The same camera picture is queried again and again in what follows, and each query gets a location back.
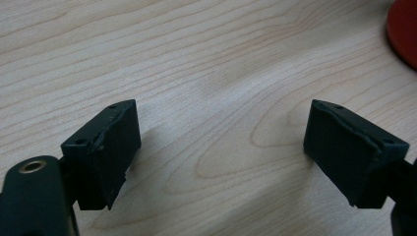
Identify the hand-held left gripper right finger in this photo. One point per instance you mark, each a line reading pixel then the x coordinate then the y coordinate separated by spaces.
pixel 347 154

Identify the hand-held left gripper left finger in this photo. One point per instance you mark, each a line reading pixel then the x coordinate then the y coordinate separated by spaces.
pixel 108 154

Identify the red round object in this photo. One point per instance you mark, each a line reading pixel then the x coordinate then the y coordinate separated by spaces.
pixel 404 31

